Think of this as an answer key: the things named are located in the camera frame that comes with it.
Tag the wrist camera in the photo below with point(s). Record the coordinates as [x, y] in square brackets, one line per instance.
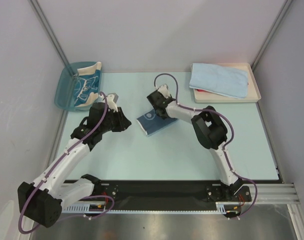
[163, 89]
[111, 100]

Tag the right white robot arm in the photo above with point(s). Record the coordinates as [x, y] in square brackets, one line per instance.
[210, 132]

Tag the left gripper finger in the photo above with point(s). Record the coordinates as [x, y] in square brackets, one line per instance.
[123, 119]
[121, 127]

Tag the corner aluminium post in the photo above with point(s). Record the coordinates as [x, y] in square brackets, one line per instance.
[281, 16]
[48, 30]

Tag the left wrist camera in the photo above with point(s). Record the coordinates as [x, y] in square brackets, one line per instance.
[111, 100]

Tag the left corner aluminium post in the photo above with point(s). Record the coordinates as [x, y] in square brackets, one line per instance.
[48, 30]

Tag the dark blue cream-edged towel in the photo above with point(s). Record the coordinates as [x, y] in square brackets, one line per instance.
[151, 123]

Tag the white slotted cable duct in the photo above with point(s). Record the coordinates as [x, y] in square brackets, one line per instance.
[160, 207]

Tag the right corner aluminium post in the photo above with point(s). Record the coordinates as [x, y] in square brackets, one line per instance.
[281, 16]

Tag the teal plastic bin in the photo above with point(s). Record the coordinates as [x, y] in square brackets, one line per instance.
[67, 81]

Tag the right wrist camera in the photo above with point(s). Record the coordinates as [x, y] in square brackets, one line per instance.
[163, 89]

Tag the teal cream cartoon towel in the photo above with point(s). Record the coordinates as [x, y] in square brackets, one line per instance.
[86, 90]

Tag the light blue towel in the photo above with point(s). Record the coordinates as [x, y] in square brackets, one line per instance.
[221, 80]

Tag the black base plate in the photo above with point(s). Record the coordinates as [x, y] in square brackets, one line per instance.
[179, 191]

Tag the cream plastic tray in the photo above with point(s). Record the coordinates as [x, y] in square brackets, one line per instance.
[253, 91]

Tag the aluminium frame rail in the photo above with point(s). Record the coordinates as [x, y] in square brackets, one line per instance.
[277, 194]

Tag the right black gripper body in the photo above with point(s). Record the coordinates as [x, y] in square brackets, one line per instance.
[156, 100]

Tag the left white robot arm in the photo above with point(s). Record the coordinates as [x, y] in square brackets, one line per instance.
[45, 198]

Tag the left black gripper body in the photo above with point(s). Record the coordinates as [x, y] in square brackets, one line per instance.
[114, 118]

